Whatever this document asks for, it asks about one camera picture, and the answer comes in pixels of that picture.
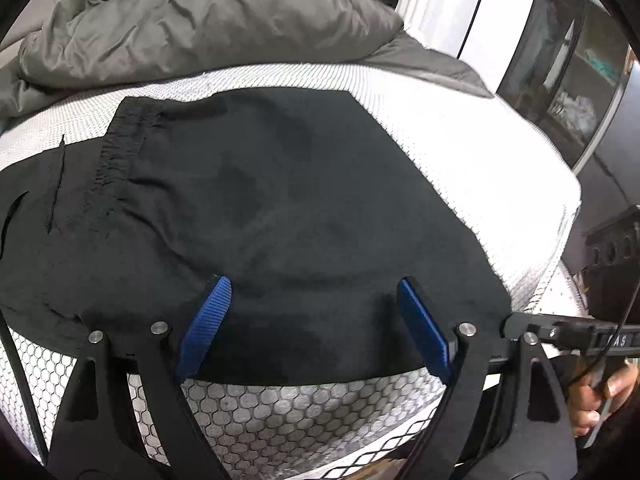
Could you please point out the grey duvet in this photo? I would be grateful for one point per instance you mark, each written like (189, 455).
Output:
(200, 15)

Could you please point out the white honeycomb bed sheet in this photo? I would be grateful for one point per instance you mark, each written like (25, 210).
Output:
(475, 160)

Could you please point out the white curtain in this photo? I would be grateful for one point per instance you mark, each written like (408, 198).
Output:
(440, 0)

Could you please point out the black perforated box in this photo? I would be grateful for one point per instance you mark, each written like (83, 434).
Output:
(612, 250)

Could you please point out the black pants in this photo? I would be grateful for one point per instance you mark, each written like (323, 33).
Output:
(280, 200)

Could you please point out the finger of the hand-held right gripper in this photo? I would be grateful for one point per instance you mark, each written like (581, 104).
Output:
(525, 325)

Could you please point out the dark glass wardrobe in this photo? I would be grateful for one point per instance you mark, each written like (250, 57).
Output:
(560, 50)

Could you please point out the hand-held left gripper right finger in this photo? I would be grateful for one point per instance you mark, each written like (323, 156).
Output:
(425, 327)

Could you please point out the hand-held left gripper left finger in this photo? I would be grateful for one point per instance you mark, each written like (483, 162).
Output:
(207, 317)

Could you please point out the person's right hand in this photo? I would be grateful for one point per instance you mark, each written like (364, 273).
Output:
(582, 402)

